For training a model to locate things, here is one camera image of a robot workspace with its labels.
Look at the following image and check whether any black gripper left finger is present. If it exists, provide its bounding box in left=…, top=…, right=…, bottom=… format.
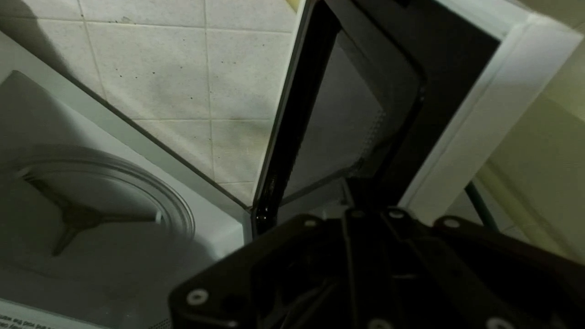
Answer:
left=167, top=176, right=398, bottom=329

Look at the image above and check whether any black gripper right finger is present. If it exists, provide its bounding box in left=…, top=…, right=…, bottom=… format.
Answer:
left=363, top=176, right=585, bottom=329

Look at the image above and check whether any glass microwave turntable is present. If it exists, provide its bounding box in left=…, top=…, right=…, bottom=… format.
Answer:
left=0, top=143, right=197, bottom=291

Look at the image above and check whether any black power cable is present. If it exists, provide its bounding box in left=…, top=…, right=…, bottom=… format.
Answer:
left=464, top=180, right=502, bottom=235

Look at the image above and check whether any white microwave door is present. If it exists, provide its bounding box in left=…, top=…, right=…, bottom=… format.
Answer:
left=250, top=0, right=585, bottom=236

